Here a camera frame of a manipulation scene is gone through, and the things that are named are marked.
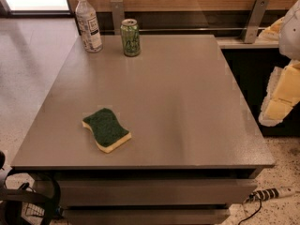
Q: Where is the left metal bracket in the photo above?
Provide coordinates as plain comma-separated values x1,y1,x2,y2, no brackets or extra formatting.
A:
110,0,125,35

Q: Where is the metal rail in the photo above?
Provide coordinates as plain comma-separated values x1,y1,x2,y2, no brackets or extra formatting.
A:
100,26,285,34

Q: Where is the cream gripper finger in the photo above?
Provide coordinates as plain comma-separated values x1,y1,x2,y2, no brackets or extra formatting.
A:
259,17,283,41
259,60,300,127

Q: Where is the grey drawer cabinet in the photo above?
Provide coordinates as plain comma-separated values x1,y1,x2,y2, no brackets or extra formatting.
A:
12,36,274,225

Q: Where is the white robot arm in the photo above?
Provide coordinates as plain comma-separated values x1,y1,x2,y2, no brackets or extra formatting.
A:
259,0,300,127

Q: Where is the clear plastic water bottle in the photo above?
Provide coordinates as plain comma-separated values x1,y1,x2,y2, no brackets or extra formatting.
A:
75,0,102,53

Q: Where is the right metal bracket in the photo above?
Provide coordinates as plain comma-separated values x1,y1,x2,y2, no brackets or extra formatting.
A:
241,0,270,44

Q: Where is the green and yellow sponge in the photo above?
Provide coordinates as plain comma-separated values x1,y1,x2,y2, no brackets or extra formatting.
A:
82,108,131,154

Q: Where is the metal bracket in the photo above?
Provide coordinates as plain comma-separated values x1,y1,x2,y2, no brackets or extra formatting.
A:
241,0,270,44
110,0,125,35

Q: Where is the white power strip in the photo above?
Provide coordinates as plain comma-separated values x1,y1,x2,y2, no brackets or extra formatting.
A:
246,187,296,203

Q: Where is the green soda can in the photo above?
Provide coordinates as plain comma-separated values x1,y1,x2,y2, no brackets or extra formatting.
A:
121,19,141,57

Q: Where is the black power cable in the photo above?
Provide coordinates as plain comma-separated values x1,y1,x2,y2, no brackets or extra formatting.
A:
237,196,263,225

